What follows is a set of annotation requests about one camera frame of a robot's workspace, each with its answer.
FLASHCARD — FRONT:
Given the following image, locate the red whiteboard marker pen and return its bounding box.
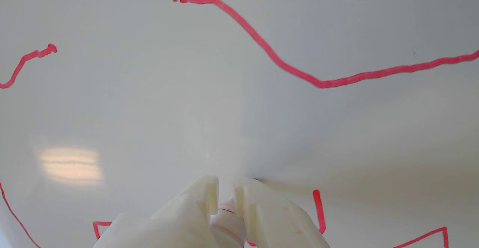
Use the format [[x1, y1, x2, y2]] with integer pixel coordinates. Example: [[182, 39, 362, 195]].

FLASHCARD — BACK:
[[210, 198, 247, 248]]

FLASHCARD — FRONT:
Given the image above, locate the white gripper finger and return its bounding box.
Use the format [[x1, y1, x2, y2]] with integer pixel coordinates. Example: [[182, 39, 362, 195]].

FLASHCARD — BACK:
[[233, 177, 330, 248], [94, 176, 220, 248]]

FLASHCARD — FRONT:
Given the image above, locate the white whiteboard with metal frame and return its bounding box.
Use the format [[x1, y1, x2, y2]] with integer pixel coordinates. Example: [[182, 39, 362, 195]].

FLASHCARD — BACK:
[[0, 0, 479, 248]]

